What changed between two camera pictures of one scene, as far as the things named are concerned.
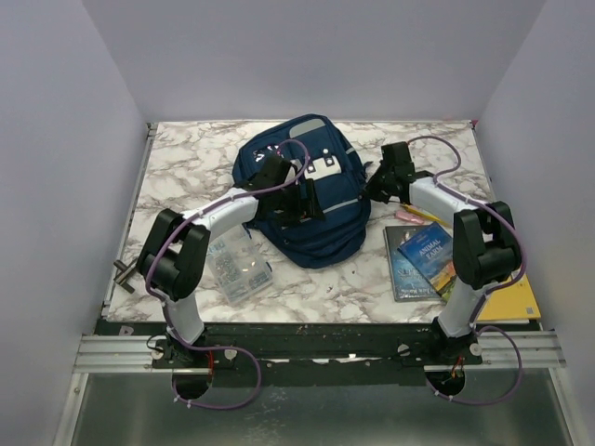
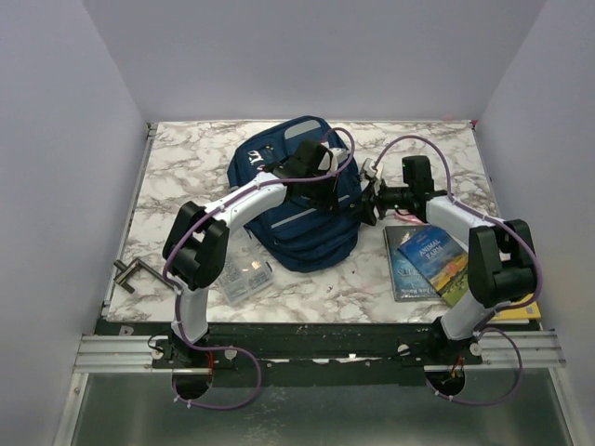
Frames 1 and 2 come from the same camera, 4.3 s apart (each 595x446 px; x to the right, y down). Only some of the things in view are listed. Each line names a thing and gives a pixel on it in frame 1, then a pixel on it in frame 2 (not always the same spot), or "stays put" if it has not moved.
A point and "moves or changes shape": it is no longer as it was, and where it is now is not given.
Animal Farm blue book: x=431 y=253 stays put
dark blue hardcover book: x=408 y=283 stays put
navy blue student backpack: x=323 y=152 moves or changes shape
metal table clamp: x=122 y=278 stays put
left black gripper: x=305 y=208 to x=329 y=203
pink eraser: x=409 y=217 stays put
